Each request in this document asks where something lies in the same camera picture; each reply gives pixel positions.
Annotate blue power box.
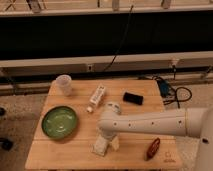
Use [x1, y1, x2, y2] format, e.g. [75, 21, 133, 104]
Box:
[157, 80, 169, 97]

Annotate wooden folding table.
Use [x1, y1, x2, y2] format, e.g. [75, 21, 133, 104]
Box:
[25, 80, 182, 170]

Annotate brown red oblong object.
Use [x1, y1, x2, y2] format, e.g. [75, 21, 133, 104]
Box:
[146, 138, 160, 160]

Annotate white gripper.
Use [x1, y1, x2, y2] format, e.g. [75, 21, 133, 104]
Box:
[100, 131, 120, 151]

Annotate black hanging cable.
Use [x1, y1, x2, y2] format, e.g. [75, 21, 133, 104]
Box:
[102, 4, 135, 72]

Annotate clear plastic cup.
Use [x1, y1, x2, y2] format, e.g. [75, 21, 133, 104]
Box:
[56, 75, 72, 96]

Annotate white wall outlet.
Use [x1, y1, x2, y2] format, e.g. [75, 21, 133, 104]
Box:
[87, 64, 93, 72]

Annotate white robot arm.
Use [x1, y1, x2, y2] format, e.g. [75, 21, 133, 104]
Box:
[98, 102, 213, 171]

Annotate black rectangular block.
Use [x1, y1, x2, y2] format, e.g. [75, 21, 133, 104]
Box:
[123, 92, 143, 105]

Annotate black floor cable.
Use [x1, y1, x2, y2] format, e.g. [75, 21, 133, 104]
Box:
[163, 85, 193, 107]

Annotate green ceramic bowl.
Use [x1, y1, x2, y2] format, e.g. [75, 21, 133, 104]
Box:
[41, 106, 78, 140]

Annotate white small bottle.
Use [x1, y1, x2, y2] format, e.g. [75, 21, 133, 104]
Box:
[87, 84, 106, 113]

